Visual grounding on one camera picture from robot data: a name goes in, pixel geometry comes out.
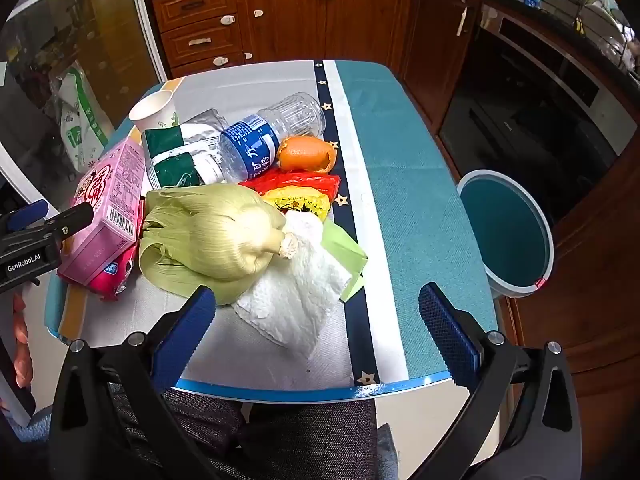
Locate clear crumpled plastic bottle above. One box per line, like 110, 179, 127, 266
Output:
180, 108, 229, 144

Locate clear bottle blue label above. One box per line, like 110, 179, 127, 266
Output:
218, 92, 326, 183

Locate dish drying rack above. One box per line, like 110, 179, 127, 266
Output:
523, 0, 639, 78

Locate corn husk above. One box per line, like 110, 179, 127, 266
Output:
138, 183, 299, 304

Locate green white plastic bag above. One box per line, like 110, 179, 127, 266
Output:
142, 122, 224, 190

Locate white paper towel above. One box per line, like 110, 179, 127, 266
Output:
232, 211, 352, 358

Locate light green paper piece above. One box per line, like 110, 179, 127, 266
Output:
321, 219, 368, 302

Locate red yellow snack wrapper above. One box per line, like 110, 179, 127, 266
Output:
241, 167, 341, 221

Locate person left hand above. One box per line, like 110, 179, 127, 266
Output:
13, 292, 34, 388

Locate green white shopping bag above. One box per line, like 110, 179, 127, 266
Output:
55, 61, 114, 174

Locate glass sliding door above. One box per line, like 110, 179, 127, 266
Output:
1, 0, 158, 211

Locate white paper cup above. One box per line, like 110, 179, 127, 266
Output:
128, 90, 179, 133

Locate teal trash bin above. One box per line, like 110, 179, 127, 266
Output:
457, 169, 554, 298

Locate brown wooden kitchen cabinets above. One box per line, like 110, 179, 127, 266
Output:
146, 0, 639, 479

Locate red pink snack packet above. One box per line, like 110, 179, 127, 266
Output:
88, 244, 138, 301

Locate black built-in oven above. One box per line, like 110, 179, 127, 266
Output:
440, 6, 638, 224

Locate pink carton box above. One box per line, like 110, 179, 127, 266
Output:
58, 138, 145, 286

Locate orange peel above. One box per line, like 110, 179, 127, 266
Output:
277, 136, 337, 174

